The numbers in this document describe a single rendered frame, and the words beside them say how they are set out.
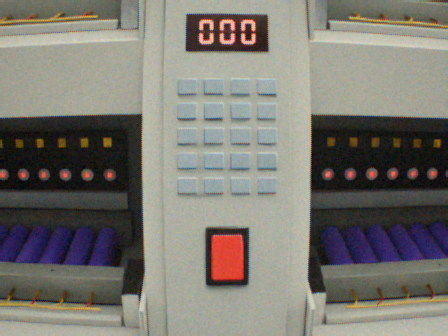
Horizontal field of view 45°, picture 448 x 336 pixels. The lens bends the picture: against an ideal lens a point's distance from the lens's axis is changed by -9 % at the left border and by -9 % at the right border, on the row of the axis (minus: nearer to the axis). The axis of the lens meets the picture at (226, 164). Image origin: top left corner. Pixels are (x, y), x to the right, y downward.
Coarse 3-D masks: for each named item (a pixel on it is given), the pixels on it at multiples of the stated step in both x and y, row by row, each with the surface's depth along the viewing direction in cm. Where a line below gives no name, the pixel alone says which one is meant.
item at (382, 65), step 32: (320, 0) 36; (352, 0) 39; (384, 0) 39; (416, 0) 40; (320, 32) 36; (352, 32) 37; (384, 32) 37; (416, 32) 37; (320, 64) 33; (352, 64) 33; (384, 64) 33; (416, 64) 33; (320, 96) 34; (352, 96) 34; (384, 96) 34; (416, 96) 34
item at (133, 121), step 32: (0, 128) 52; (32, 128) 52; (64, 128) 52; (96, 128) 52; (128, 128) 52; (320, 128) 53; (352, 128) 53; (384, 128) 53; (416, 128) 53; (128, 160) 52
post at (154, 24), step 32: (160, 0) 32; (288, 0) 32; (160, 32) 32; (160, 64) 32; (160, 96) 32; (160, 128) 32; (160, 160) 32; (160, 192) 33; (160, 224) 33; (160, 256) 33; (160, 288) 33; (288, 288) 33; (160, 320) 33; (288, 320) 33
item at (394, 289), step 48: (336, 144) 49; (384, 144) 49; (432, 144) 49; (336, 192) 50; (384, 192) 50; (432, 192) 51; (336, 240) 46; (384, 240) 46; (432, 240) 45; (336, 288) 40; (384, 288) 40; (432, 288) 41
